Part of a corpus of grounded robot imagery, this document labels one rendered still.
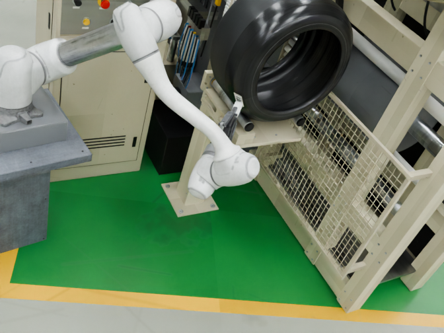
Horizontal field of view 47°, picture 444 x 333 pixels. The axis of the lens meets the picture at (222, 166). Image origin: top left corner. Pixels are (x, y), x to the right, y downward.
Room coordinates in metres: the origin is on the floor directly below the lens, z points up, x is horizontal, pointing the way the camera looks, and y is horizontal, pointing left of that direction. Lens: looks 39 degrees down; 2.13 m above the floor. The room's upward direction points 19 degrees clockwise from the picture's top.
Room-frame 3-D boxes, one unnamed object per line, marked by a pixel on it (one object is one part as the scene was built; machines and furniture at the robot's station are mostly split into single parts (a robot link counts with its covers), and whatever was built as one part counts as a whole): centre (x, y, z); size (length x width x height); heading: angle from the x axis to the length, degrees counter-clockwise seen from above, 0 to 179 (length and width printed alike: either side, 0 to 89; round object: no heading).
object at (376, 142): (2.07, -0.45, 0.65); 0.90 x 0.02 x 0.70; 39
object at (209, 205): (2.23, 0.12, 0.01); 0.27 x 0.27 x 0.02; 39
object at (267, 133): (2.04, -0.05, 0.80); 0.37 x 0.36 x 0.02; 129
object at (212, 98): (1.96, 0.06, 0.83); 0.36 x 0.09 x 0.06; 39
